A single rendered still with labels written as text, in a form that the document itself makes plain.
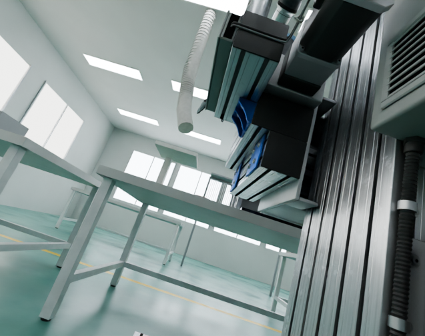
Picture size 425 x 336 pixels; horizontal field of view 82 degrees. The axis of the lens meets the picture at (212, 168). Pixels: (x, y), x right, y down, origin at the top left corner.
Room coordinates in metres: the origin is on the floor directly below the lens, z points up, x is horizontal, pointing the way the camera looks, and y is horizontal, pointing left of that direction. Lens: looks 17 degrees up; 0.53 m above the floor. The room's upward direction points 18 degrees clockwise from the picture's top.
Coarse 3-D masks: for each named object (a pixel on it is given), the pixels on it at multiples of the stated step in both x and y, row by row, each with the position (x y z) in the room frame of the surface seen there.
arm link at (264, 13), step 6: (252, 0) 0.65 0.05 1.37; (258, 0) 0.64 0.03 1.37; (264, 0) 0.64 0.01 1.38; (270, 0) 0.66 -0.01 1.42; (252, 6) 0.64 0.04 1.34; (258, 6) 0.63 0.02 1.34; (264, 6) 0.64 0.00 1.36; (270, 6) 0.67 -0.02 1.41; (252, 12) 0.61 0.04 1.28; (258, 12) 0.63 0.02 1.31; (264, 12) 0.64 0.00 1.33
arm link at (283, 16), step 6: (282, 0) 0.75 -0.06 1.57; (288, 0) 0.74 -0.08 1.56; (294, 0) 0.74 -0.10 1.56; (300, 0) 0.74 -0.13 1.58; (282, 6) 0.77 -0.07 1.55; (288, 6) 0.76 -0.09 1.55; (294, 6) 0.76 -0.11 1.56; (276, 12) 0.81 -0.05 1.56; (282, 12) 0.79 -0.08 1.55; (288, 12) 0.78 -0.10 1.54; (294, 12) 0.78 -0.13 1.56; (276, 18) 0.82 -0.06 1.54; (282, 18) 0.81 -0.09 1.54; (288, 18) 0.81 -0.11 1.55
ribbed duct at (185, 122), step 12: (204, 24) 2.40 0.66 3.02; (204, 36) 2.41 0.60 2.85; (192, 48) 2.42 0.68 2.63; (204, 48) 2.46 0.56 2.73; (192, 60) 2.40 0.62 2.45; (192, 72) 2.40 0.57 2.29; (180, 84) 2.44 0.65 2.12; (192, 84) 2.41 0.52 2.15; (180, 96) 2.37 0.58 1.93; (192, 96) 2.42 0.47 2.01; (180, 108) 2.33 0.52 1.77; (180, 120) 2.27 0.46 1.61; (192, 120) 2.34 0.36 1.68
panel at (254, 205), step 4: (236, 196) 1.74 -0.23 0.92; (244, 200) 1.73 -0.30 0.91; (256, 200) 1.73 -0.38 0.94; (244, 204) 1.73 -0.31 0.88; (248, 204) 1.73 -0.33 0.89; (252, 204) 1.73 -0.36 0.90; (256, 204) 1.73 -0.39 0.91; (240, 208) 1.73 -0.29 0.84; (248, 208) 1.73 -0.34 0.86; (252, 208) 1.73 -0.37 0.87; (256, 208) 1.73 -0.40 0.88
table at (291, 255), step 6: (282, 252) 3.30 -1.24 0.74; (282, 258) 3.35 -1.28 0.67; (288, 258) 3.41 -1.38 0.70; (294, 258) 2.95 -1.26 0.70; (282, 264) 3.35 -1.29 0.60; (282, 270) 3.35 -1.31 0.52; (282, 276) 3.35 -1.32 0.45; (276, 282) 3.39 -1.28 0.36; (276, 288) 3.35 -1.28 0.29; (276, 294) 3.35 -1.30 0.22; (276, 300) 3.26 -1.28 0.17; (282, 300) 3.13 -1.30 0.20
